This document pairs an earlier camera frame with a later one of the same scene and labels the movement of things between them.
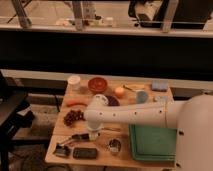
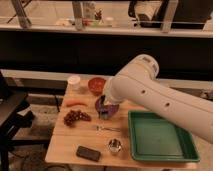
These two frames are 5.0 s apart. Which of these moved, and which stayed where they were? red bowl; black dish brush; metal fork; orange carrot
Moved: black dish brush
Stayed: metal fork; orange carrot; red bowl
